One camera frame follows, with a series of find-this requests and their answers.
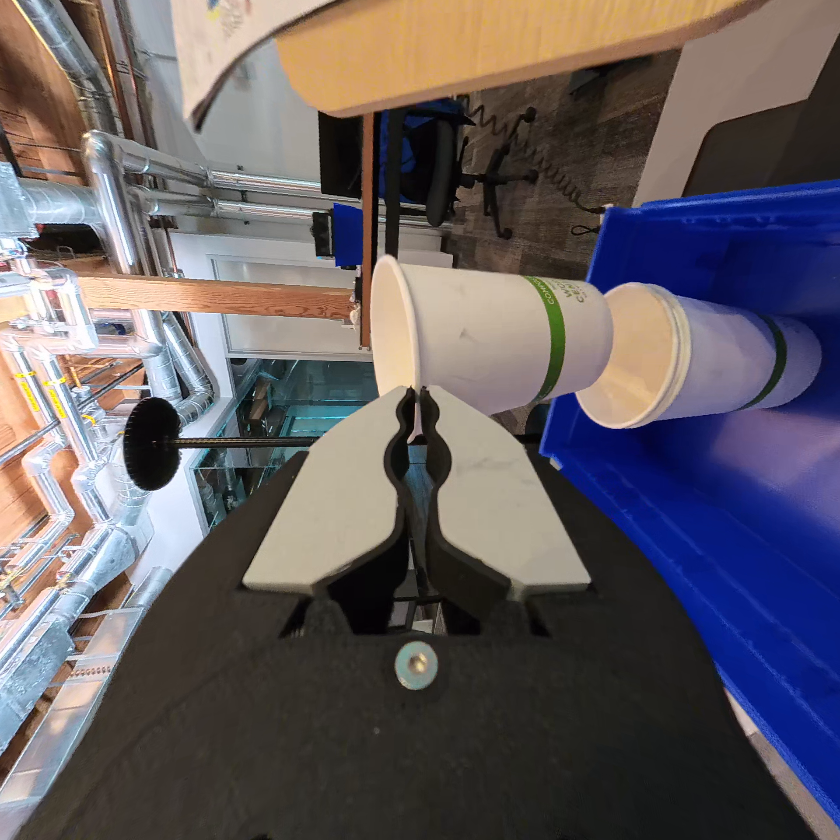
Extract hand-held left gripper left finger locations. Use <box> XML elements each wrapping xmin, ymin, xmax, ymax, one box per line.
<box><xmin>241</xmin><ymin>386</ymin><xmax>416</xmax><ymax>636</ymax></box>

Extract black pole stand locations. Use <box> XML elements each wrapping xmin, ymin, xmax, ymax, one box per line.
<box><xmin>122</xmin><ymin>397</ymin><xmax>315</xmax><ymax>493</ymax></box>

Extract black office chair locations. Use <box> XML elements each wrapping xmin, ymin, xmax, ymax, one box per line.
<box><xmin>427</xmin><ymin>108</ymin><xmax>542</xmax><ymax>240</ymax></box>

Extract brown-edged office desk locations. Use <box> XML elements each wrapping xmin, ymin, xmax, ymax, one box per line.
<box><xmin>354</xmin><ymin>108</ymin><xmax>473</xmax><ymax>355</ymax></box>

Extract small blue bin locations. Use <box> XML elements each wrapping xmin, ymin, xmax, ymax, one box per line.
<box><xmin>331</xmin><ymin>203</ymin><xmax>365</xmax><ymax>269</ymax></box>

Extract silver ventilation ducts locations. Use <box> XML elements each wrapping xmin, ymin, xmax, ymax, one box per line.
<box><xmin>0</xmin><ymin>0</ymin><xmax>217</xmax><ymax>756</ymax></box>

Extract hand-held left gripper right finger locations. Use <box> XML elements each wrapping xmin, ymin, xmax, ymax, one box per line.
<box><xmin>420</xmin><ymin>386</ymin><xmax>593</xmax><ymax>636</ymax></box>

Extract printed paper sheet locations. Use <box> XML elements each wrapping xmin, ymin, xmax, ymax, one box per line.
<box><xmin>169</xmin><ymin>0</ymin><xmax>329</xmax><ymax>129</ymax></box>

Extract black coiled cable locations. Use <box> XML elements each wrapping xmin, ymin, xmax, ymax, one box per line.
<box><xmin>459</xmin><ymin>98</ymin><xmax>608</xmax><ymax>214</ymax></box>

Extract white paper cup green band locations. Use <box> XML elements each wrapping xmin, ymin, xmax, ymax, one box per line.
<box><xmin>371</xmin><ymin>255</ymin><xmax>616</xmax><ymax>444</ymax></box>

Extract stack of paper cups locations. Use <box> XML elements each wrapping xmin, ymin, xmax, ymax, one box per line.
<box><xmin>575</xmin><ymin>282</ymin><xmax>823</xmax><ymax>429</ymax></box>

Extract blue plastic bin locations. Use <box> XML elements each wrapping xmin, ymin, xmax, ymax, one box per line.
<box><xmin>538</xmin><ymin>180</ymin><xmax>840</xmax><ymax>824</ymax></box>

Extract silver metal pipes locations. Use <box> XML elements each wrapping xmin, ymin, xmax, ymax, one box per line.
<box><xmin>79</xmin><ymin>128</ymin><xmax>454</xmax><ymax>227</ymax></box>

